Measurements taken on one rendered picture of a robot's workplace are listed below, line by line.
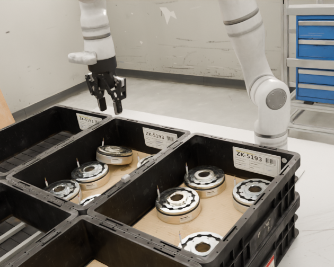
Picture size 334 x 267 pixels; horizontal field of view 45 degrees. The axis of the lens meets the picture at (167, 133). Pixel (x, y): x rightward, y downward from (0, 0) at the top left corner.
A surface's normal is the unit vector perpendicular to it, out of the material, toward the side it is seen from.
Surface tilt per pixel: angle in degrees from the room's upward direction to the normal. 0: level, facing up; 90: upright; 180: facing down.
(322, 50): 90
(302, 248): 0
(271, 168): 90
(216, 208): 0
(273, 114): 92
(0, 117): 74
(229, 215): 0
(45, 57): 90
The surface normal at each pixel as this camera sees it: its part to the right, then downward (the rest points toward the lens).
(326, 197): -0.13, -0.90
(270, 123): 0.03, 0.44
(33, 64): 0.80, 0.16
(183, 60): -0.59, 0.42
